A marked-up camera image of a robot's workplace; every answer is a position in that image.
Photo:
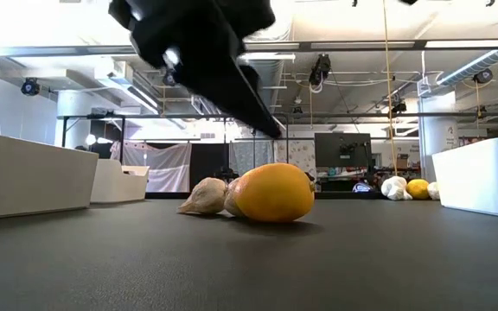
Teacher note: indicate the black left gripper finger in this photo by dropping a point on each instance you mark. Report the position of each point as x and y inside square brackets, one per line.
[231, 95]

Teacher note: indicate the yellow mango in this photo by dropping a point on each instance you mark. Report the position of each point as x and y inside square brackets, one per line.
[275, 194]

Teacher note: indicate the yellow lemon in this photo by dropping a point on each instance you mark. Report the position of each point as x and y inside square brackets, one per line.
[418, 190]

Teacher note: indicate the black ceiling device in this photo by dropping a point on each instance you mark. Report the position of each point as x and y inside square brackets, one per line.
[320, 69]

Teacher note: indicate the white cloth curtain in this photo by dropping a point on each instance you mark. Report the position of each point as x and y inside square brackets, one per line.
[169, 168]

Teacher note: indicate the tan garlic bulb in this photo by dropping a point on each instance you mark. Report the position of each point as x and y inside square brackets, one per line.
[206, 196]
[231, 202]

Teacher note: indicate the black computer monitor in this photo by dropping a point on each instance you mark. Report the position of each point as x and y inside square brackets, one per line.
[342, 150]

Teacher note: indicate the white plastic basket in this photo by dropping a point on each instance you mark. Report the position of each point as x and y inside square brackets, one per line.
[482, 177]
[115, 185]
[28, 177]

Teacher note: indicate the blue white object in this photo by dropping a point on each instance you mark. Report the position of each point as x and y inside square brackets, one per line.
[362, 188]

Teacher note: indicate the large white garlic bulb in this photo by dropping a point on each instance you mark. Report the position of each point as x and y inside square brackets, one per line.
[395, 188]

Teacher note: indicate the white round pillar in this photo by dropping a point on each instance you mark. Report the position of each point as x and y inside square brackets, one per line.
[437, 138]

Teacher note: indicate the silver ventilation duct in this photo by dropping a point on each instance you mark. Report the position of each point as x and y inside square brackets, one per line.
[276, 82]

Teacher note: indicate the black metal station frame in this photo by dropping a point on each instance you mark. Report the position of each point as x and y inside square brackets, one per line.
[121, 129]

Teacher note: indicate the grey overhead frame beam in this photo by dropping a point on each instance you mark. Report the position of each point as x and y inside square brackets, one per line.
[361, 44]

